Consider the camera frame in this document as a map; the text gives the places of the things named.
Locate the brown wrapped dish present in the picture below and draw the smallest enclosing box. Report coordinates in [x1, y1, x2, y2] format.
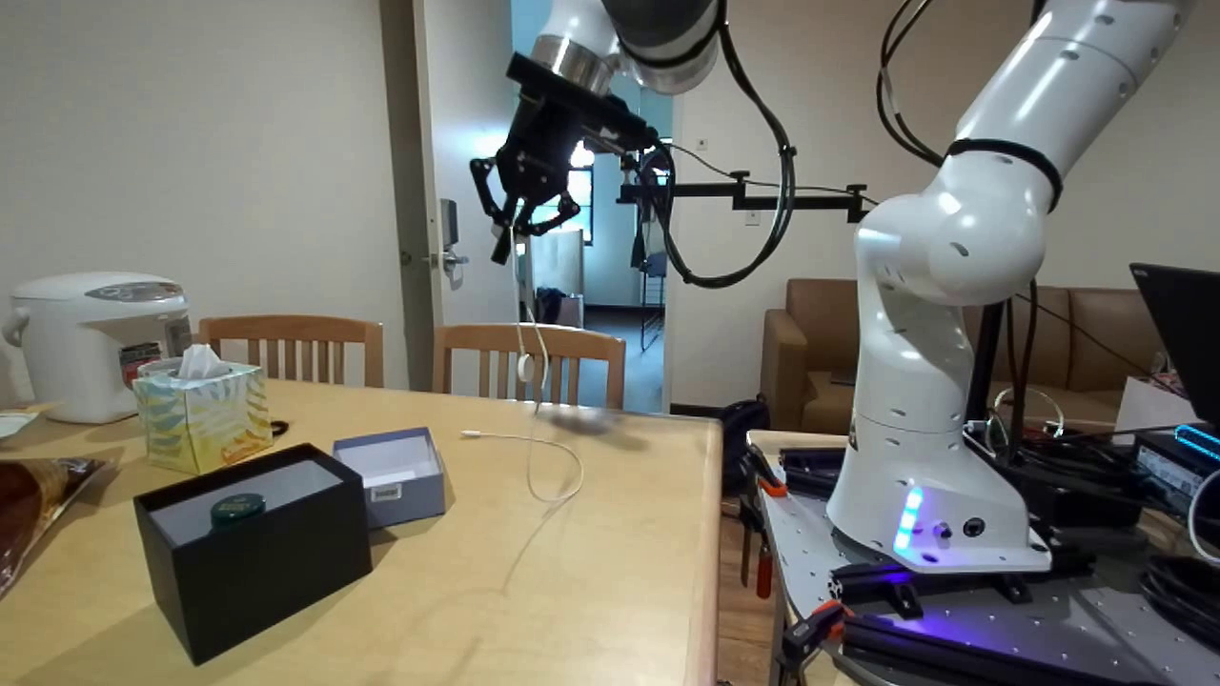
[0, 452, 120, 593]

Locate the metal robot mounting plate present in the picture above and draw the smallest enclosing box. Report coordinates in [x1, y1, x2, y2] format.
[743, 428, 1220, 686]

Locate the small grey open box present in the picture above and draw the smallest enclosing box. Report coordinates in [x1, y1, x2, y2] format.
[331, 422, 450, 530]

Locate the orange handled clamp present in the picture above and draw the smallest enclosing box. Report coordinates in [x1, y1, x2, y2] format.
[777, 593, 855, 666]

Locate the white electric water boiler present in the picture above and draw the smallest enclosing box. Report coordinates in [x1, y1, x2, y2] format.
[0, 265, 195, 428]

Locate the black stand pole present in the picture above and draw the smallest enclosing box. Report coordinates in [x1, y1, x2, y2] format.
[965, 283, 1040, 428]

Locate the dark green round item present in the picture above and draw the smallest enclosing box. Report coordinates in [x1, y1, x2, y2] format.
[208, 490, 269, 530]

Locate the brown sofa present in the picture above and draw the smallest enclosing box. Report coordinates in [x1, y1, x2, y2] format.
[761, 276, 1168, 433]

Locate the white plate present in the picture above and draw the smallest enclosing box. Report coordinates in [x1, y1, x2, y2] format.
[0, 400, 51, 446]

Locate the blue lit black device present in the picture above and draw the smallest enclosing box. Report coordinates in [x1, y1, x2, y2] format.
[1133, 422, 1220, 516]

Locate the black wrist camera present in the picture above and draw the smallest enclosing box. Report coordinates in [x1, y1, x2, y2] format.
[576, 90, 666, 160]

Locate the black shoulder cable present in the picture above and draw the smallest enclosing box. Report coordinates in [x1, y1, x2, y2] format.
[874, 0, 952, 173]

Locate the silver door lock handle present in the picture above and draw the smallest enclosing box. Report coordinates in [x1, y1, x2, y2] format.
[435, 193, 472, 291]

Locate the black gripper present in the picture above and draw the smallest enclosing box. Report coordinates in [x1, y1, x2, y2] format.
[469, 58, 613, 265]

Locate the grey blurry table object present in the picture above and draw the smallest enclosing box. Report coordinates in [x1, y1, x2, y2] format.
[532, 400, 654, 452]

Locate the green tissue box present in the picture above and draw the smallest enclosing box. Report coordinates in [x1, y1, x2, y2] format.
[130, 338, 280, 479]

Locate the black laptop screen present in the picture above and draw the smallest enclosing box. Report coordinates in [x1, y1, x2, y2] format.
[1124, 260, 1220, 433]

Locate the black open box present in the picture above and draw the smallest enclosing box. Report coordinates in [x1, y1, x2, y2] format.
[130, 438, 379, 666]

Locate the thin white cable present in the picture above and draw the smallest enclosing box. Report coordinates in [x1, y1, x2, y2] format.
[459, 232, 586, 602]

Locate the wooden chair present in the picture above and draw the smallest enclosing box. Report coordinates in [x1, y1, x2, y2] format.
[431, 316, 630, 413]
[195, 314, 389, 392]

